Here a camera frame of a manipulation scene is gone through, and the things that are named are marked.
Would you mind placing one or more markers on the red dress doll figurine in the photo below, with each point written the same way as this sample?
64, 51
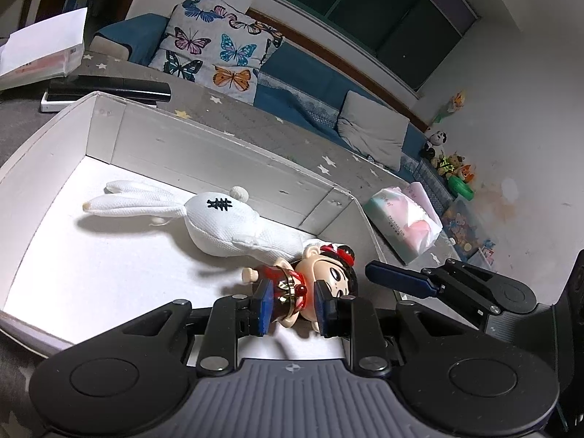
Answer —
315, 278

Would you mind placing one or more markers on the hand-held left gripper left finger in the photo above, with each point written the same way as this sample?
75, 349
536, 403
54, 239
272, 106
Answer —
263, 311

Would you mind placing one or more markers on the panda plush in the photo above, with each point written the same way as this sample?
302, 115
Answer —
433, 141

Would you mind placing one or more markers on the dark window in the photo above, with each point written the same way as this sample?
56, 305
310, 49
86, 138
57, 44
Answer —
365, 13

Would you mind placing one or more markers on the bear plush with yellow vest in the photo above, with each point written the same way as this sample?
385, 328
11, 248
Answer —
448, 166

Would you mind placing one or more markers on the clear toy storage box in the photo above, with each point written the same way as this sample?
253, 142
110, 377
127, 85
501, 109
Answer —
465, 230

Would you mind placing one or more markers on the white paper carton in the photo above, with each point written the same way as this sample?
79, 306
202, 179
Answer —
41, 50

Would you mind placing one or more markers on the blue sofa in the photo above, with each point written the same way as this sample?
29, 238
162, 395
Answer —
301, 82

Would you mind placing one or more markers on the pastel tissue pack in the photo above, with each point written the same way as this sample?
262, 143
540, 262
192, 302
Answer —
404, 223

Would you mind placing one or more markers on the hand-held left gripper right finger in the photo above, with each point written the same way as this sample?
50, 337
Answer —
325, 314

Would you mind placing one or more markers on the green toy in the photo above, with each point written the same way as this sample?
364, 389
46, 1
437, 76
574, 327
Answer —
461, 187

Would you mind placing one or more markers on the grey pillow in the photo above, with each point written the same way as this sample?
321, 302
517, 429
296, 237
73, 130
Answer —
372, 130

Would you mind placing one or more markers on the grey star-printed cloth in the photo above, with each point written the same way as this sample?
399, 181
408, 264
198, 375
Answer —
255, 125

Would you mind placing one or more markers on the butterfly print pillow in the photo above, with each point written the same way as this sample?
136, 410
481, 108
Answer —
214, 45

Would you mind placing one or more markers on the small orange figure toy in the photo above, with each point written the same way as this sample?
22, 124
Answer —
457, 101

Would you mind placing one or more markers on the orange fox plush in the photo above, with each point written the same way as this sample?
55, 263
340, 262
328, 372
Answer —
468, 172

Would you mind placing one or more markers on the white cardboard box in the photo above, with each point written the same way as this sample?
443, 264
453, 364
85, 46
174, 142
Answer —
137, 255

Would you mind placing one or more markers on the black flat device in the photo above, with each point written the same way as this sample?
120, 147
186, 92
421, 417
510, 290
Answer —
109, 87

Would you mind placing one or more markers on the white rabbit plush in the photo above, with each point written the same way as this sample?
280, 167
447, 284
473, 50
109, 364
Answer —
214, 223

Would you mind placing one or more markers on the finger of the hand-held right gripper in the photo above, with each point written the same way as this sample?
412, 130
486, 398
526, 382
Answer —
397, 278

